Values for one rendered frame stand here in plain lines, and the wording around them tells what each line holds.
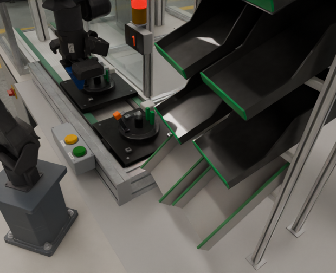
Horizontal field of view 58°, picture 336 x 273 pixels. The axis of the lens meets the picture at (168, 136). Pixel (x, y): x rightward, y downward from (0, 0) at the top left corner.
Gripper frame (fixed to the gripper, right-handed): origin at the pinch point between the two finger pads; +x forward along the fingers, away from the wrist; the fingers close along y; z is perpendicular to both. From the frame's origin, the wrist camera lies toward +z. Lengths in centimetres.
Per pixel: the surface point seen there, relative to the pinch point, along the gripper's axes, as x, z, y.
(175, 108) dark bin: 4.6, 16.5, -18.2
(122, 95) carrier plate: 28.5, 25.1, 27.6
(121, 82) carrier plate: 29, 30, 37
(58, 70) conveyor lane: 34, 14, 72
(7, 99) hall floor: 126, -2, 218
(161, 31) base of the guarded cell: 40, 94, 102
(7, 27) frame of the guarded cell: 15, -1, 86
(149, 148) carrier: 28.4, 17.4, -4.7
